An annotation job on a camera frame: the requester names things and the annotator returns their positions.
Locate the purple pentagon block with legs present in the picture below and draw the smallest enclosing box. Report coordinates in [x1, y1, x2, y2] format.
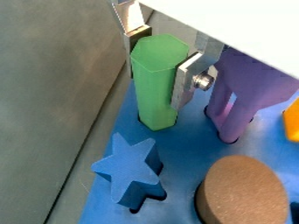
[205, 48, 299, 144]

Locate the blue foam shape board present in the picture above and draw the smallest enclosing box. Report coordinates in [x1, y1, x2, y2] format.
[79, 87, 299, 224]

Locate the green hexagon prism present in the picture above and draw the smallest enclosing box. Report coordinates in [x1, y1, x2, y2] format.
[131, 34, 190, 131]

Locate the brown cylinder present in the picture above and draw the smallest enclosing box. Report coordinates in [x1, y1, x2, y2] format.
[195, 155, 289, 224]

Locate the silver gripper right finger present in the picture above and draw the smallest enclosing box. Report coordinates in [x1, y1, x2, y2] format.
[171, 31, 225, 110]

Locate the blue star block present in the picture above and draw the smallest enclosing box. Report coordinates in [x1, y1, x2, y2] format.
[91, 133, 166, 211]

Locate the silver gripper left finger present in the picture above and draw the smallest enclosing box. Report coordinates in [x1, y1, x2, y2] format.
[111, 0, 152, 77]

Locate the yellow notched block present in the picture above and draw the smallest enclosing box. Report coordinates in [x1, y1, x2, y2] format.
[283, 97, 299, 142]

